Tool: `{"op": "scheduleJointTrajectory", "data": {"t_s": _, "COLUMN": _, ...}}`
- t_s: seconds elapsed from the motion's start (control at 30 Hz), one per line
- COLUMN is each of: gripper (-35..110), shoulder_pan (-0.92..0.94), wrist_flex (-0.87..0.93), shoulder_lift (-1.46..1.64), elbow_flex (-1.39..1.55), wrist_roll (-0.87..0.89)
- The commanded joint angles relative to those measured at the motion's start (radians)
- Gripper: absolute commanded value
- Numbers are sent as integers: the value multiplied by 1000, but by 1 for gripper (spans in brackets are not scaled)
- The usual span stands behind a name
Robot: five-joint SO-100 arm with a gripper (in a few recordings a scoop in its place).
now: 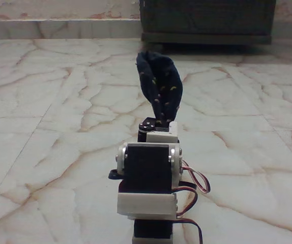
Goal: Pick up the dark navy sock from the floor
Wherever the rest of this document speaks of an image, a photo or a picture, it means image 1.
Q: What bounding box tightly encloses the black and red servo cable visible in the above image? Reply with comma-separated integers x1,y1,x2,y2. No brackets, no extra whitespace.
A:
172,187,206,244

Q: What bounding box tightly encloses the dark wooden cabinet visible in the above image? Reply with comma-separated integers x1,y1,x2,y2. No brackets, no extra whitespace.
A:
138,0,277,49

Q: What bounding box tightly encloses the dark navy patterned sock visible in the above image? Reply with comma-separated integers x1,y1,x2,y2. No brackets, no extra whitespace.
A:
135,50,183,126

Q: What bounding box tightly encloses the red white black servo cable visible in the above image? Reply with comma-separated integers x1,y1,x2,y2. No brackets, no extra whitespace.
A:
180,159,212,195

